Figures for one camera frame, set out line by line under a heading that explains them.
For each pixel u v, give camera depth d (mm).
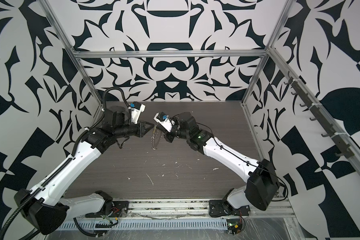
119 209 727
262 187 406
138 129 617
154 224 649
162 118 604
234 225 711
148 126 681
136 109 625
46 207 388
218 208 742
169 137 662
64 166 426
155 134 727
